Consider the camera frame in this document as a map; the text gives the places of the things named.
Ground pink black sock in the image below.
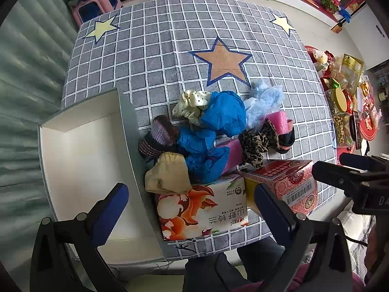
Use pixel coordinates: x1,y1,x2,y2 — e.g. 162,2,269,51
276,119,295,154

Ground leopard print scrunchie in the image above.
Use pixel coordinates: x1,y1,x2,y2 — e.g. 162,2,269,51
239,118,280,169

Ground beige cloth pouch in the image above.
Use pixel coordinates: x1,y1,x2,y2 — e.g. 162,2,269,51
144,152,192,195

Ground pink sponge block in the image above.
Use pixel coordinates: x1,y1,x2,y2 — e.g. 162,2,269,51
266,110,291,135
218,138,243,174

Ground light blue fluffy cloth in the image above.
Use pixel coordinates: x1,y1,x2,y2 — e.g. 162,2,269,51
243,78,284,130

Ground dark knitted sock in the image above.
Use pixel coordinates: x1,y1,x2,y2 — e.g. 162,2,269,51
139,115,179,160

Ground peanut jar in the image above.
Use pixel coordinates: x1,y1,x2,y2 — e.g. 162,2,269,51
332,113,354,147

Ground red round tray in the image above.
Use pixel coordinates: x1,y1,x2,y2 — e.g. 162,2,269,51
305,46,382,156

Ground yellow lid snack jar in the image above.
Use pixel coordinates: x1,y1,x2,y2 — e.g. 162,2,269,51
325,88,347,115

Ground white grey storage box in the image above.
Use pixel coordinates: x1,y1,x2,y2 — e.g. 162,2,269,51
38,88,164,266

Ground gold snack bag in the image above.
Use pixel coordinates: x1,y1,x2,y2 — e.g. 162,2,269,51
340,54,364,94

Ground person dark trouser legs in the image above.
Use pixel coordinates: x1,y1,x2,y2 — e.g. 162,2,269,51
182,237,305,292

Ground orange white tissue pack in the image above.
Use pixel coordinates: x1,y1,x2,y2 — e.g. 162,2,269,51
156,174,248,241

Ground potted red flower plant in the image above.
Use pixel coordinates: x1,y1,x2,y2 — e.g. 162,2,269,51
315,0,340,15

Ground grey checked star tablecloth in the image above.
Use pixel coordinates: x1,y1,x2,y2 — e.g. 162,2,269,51
61,0,336,162

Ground green curtain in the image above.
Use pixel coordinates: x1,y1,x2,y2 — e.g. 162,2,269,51
1,0,77,283

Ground pink plastic stool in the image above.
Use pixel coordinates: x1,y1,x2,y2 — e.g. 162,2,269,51
72,0,123,27

